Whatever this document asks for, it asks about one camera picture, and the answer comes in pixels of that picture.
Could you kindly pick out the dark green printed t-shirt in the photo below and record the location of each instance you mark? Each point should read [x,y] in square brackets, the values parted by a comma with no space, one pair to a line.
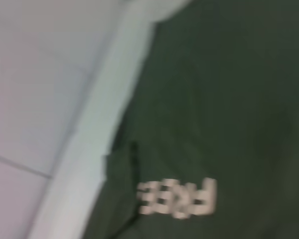
[214,99]

